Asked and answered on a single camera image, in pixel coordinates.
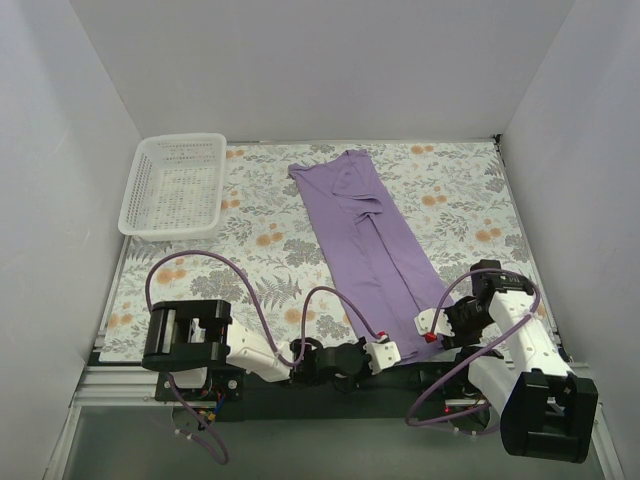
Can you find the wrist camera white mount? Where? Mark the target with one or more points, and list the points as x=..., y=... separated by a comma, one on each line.
x=383, y=353
x=432, y=326

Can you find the white plastic basket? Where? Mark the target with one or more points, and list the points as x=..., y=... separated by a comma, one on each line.
x=175, y=187

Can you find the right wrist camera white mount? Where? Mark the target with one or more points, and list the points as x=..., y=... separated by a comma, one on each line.
x=432, y=326

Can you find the purple t shirt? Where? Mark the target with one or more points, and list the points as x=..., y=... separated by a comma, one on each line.
x=373, y=256

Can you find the aluminium frame rail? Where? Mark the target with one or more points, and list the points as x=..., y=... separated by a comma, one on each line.
x=116, y=430

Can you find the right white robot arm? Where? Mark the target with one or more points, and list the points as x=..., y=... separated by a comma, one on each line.
x=546, y=410

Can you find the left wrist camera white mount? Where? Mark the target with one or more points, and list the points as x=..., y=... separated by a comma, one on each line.
x=383, y=353

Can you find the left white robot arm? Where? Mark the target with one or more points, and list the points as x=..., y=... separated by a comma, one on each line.
x=188, y=339

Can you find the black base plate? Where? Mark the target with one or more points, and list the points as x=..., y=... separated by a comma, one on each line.
x=235, y=395

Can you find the floral table cloth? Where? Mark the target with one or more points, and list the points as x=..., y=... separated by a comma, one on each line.
x=265, y=259

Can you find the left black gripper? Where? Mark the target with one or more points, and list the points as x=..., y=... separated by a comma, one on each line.
x=361, y=355

